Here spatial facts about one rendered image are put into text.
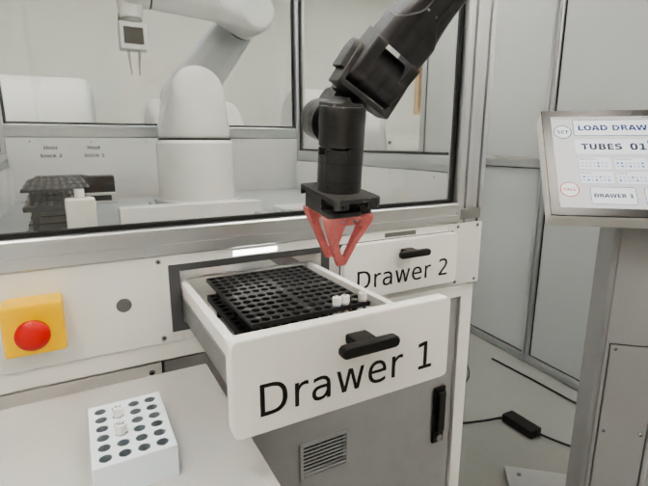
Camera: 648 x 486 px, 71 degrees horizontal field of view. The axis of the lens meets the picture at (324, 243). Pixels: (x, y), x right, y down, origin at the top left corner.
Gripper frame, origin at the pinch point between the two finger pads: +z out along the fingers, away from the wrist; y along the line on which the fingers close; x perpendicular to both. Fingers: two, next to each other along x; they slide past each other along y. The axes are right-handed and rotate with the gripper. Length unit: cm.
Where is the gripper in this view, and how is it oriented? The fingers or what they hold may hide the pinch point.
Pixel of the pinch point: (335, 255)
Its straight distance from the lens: 61.4
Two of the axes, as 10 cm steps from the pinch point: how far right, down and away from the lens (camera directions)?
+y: -4.6, -3.1, 8.3
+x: -8.9, 1.2, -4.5
